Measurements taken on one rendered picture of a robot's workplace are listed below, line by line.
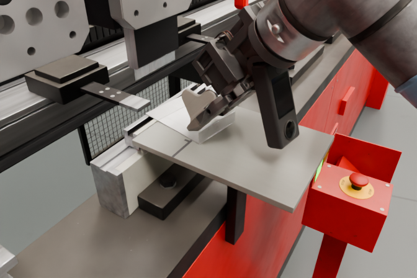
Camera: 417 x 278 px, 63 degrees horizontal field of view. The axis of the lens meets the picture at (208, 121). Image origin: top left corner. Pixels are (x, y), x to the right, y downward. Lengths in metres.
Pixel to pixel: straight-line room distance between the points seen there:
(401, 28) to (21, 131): 0.63
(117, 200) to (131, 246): 0.07
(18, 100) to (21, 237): 1.20
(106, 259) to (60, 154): 1.78
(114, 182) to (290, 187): 0.26
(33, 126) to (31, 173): 1.49
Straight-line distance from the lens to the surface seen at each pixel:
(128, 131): 0.57
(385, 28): 0.35
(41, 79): 0.74
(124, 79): 0.87
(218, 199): 0.61
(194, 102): 0.50
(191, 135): 0.54
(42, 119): 0.75
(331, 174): 0.85
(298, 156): 0.52
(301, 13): 0.36
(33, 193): 2.09
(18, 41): 0.36
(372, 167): 0.97
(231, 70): 0.43
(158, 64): 0.57
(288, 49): 0.38
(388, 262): 1.78
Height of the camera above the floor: 1.31
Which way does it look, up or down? 33 degrees down
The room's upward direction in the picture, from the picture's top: straight up
